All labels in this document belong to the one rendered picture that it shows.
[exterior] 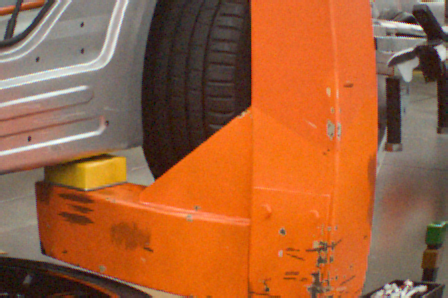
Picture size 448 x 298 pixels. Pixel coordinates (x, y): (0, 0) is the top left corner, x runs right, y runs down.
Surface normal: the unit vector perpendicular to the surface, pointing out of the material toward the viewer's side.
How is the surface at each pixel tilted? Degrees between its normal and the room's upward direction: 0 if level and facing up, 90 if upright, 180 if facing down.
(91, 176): 90
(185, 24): 67
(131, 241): 90
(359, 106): 90
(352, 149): 90
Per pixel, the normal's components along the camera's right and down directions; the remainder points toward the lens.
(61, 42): 0.82, 0.09
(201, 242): -0.57, 0.12
